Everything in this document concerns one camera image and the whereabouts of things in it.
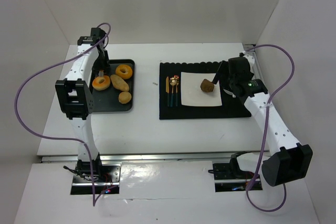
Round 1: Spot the orange bagel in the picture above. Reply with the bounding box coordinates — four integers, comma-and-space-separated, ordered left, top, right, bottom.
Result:
115, 65, 133, 80
92, 75, 111, 91

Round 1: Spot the white two-handled bowl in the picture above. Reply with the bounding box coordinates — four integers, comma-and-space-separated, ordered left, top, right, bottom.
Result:
222, 85, 236, 98

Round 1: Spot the black baking tray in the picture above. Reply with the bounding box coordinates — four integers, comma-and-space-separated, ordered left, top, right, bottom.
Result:
89, 59, 135, 114

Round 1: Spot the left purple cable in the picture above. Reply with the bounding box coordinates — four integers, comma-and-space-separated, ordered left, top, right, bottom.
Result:
14, 22, 111, 207

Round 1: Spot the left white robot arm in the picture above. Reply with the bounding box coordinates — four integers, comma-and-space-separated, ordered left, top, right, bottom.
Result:
55, 36, 108, 176

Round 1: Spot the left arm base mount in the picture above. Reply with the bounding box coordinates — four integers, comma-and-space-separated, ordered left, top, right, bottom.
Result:
63, 164, 121, 195

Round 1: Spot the aluminium side rail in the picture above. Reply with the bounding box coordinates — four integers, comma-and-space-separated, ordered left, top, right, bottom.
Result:
243, 44, 264, 80

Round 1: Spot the black placemat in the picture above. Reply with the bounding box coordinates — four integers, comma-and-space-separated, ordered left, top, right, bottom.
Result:
159, 61, 251, 120

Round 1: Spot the aluminium table edge rail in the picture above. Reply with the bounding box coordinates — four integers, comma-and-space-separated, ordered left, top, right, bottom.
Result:
40, 150, 272, 163

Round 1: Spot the brown croissant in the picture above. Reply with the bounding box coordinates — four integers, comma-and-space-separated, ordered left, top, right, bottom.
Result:
200, 79, 215, 93

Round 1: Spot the round crumbly bun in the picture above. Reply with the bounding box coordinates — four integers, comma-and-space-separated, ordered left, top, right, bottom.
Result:
118, 91, 132, 104

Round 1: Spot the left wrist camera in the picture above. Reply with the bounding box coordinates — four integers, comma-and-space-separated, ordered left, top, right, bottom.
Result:
90, 27, 106, 40

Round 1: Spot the purple cable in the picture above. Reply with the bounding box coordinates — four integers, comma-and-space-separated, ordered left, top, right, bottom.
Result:
243, 44, 295, 212
14, 22, 111, 207

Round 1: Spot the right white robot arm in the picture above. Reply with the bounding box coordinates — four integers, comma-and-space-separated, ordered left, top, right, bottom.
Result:
213, 54, 313, 187

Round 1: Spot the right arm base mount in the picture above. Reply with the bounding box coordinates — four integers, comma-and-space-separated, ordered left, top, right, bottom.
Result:
208, 152, 254, 193

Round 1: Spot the gold spoon green handle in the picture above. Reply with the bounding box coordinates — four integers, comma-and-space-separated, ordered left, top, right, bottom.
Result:
170, 77, 177, 107

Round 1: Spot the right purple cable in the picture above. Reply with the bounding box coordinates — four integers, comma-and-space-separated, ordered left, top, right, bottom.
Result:
243, 44, 295, 212

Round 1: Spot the orange bagel far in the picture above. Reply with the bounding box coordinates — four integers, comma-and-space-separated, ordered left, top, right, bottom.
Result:
115, 65, 133, 80

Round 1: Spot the white square plate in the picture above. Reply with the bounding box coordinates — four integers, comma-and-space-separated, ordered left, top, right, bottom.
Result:
180, 72, 222, 107

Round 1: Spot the orange bagel near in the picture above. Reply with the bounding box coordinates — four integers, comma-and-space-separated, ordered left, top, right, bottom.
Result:
92, 75, 111, 91

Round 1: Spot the oblong bread roll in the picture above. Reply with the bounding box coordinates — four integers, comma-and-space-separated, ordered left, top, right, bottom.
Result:
110, 74, 129, 92

